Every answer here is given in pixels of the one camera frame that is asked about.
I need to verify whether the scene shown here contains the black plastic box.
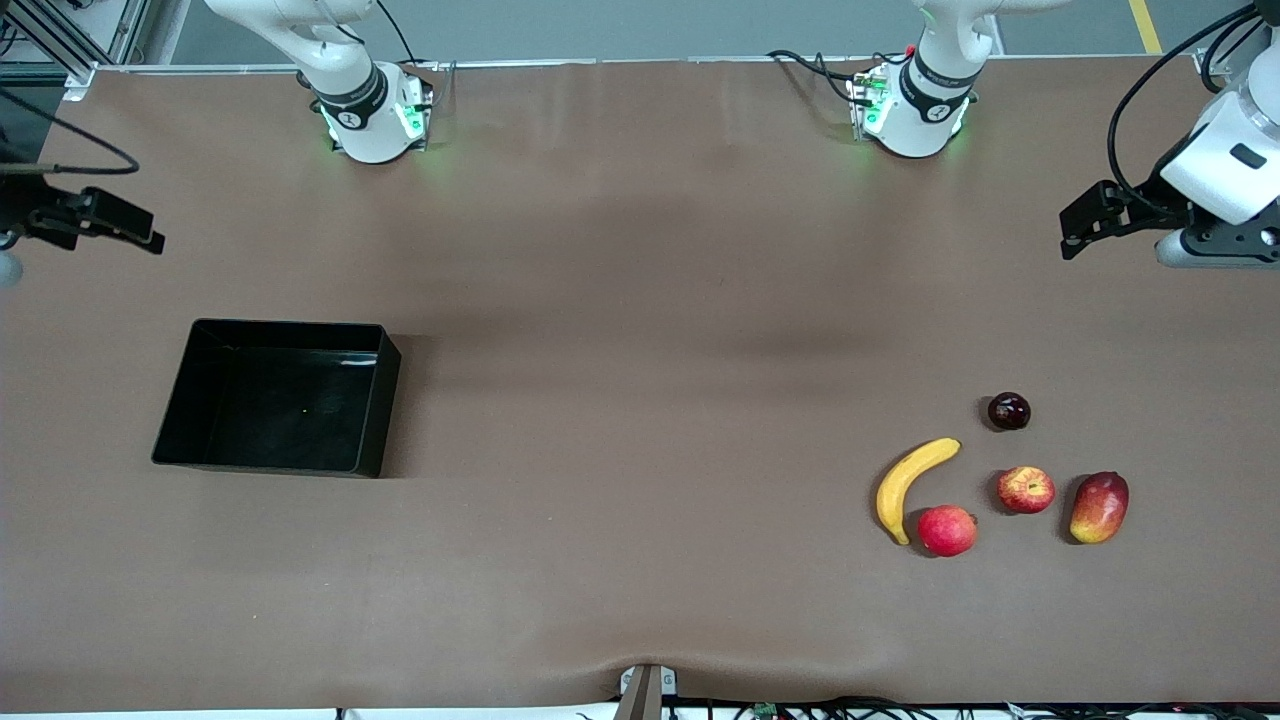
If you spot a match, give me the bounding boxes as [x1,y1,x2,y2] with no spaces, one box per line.
[151,319,402,479]

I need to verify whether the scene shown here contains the red yellow apple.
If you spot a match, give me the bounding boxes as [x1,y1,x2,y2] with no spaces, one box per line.
[996,466,1056,515]

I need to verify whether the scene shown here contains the yellow banana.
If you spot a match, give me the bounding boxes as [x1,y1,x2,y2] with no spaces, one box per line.
[876,437,962,547]

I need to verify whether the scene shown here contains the red yellow mango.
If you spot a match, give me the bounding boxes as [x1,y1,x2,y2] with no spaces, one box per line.
[1069,471,1130,545]

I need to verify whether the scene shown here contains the round red apple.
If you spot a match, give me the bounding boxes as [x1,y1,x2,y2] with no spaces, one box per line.
[916,504,978,557]

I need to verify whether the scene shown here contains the brown table mat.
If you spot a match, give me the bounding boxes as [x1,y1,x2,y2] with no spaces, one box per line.
[0,55,1280,713]

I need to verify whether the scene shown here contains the metal table edge clamp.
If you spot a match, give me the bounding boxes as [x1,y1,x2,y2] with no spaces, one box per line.
[618,663,679,720]

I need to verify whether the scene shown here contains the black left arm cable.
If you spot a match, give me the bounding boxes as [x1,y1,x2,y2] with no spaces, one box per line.
[1105,5,1280,216]

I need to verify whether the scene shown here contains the aluminium frame structure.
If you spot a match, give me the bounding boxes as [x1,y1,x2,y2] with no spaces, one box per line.
[0,0,151,76]

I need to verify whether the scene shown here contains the black right base cable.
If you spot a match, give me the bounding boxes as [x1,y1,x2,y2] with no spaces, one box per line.
[375,0,441,71]

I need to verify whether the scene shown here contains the black left base cables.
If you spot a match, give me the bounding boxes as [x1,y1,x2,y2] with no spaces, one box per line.
[768,50,881,106]

